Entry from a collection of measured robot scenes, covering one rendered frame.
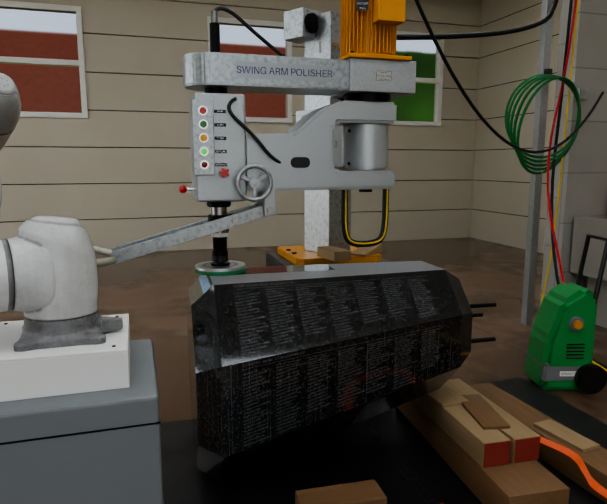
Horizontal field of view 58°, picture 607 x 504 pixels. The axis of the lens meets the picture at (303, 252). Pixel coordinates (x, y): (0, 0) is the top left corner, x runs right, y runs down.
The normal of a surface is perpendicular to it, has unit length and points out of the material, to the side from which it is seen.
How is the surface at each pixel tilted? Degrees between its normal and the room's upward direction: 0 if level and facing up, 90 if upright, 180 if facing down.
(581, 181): 90
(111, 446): 90
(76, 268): 88
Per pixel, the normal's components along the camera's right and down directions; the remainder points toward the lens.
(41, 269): 0.53, 0.02
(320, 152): 0.29, 0.15
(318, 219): -0.69, 0.11
